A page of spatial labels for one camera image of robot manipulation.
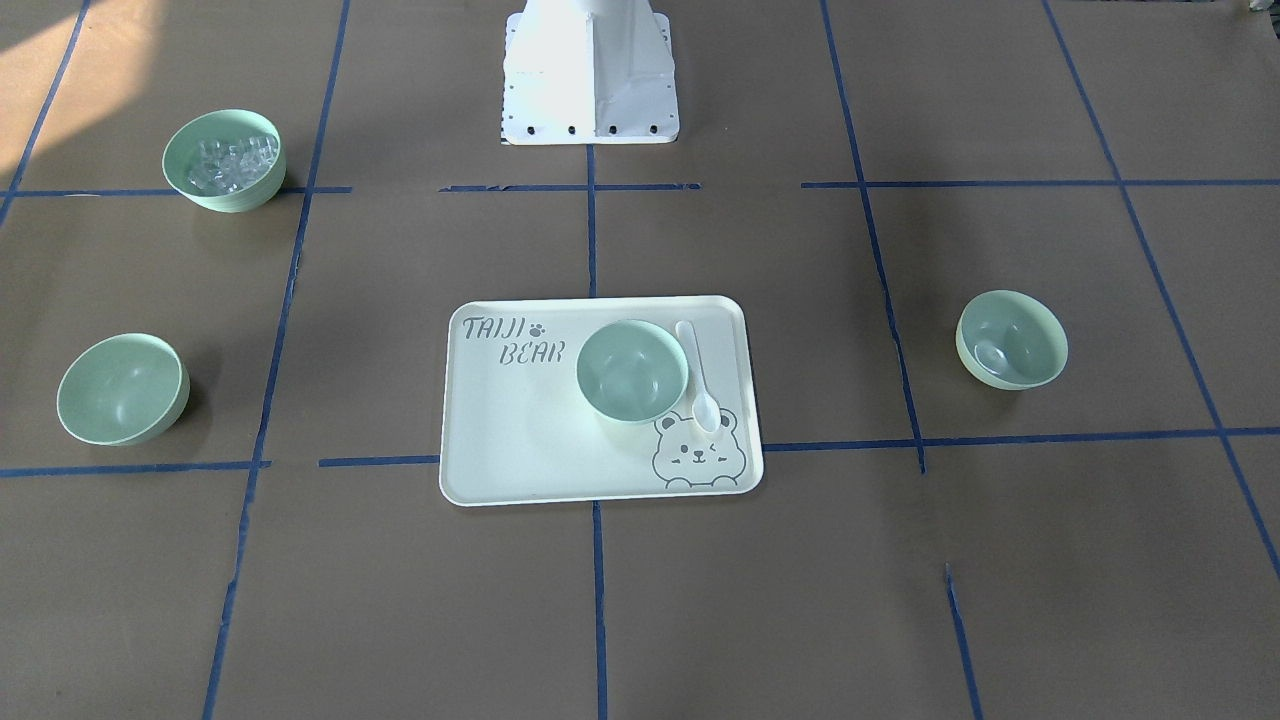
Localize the green bowl front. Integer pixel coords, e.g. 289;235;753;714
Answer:
56;333;191;447

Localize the green bowl on tray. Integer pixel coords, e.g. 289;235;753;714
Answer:
575;319;690;424

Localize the white plastic spoon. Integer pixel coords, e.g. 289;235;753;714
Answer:
675;320;721;436

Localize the cream bear serving tray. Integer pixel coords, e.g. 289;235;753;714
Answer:
440;295;764;506

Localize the green bowl with ice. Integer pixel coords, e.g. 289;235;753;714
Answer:
163;109;287;213

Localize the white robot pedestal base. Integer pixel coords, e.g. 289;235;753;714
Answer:
500;1;681;146

